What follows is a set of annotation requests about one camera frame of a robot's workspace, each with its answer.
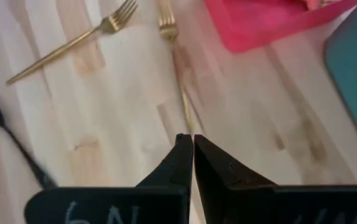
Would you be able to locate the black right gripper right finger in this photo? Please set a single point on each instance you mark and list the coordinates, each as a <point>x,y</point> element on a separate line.
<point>237,199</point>

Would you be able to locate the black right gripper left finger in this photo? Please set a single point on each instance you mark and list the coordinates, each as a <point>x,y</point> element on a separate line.
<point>165,199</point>

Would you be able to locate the gold fork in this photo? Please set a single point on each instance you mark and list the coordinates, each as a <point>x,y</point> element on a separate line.
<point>109,25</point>
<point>168,29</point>
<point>329,2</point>

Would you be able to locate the red plastic bin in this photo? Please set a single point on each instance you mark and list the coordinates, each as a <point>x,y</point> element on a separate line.
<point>259,25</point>

